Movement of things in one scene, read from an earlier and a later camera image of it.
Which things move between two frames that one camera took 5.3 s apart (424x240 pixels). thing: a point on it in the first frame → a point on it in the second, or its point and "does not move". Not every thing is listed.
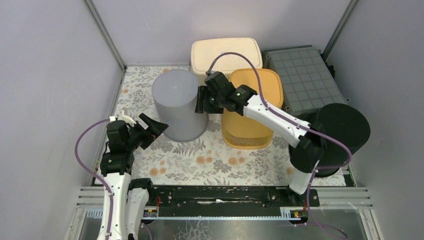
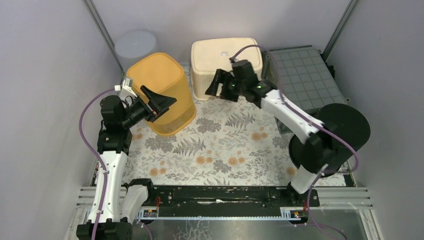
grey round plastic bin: (175, 93) → (132, 46)
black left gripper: (143, 131) → (151, 110)
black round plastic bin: (345, 122) does not move
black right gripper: (203, 93) → (221, 77)
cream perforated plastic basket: (202, 51) does not move
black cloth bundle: (331, 69) does not move
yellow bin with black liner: (241, 131) → (162, 73)
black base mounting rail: (228, 197) does not move
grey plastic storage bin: (308, 84) does not move
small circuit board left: (150, 213) does not move
